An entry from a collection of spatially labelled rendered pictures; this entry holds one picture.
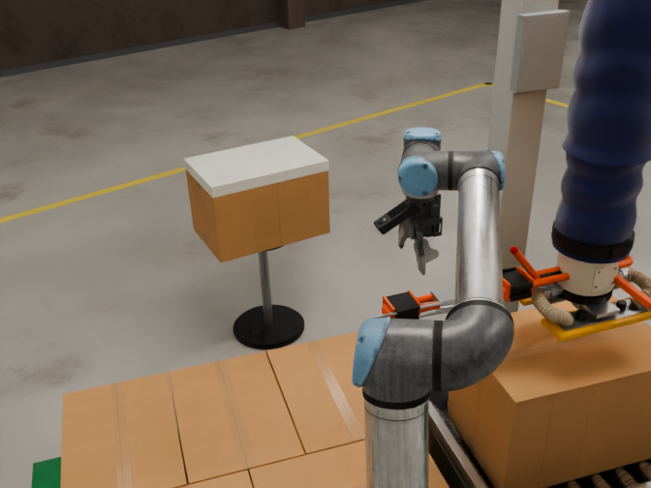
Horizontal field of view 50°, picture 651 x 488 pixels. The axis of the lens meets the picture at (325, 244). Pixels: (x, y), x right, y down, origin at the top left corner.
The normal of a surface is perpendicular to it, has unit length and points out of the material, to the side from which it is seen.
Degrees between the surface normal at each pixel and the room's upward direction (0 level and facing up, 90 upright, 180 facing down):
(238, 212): 90
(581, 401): 90
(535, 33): 90
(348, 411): 0
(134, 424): 0
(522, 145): 90
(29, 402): 0
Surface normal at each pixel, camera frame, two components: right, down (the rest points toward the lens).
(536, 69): 0.30, 0.46
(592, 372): -0.03, -0.87
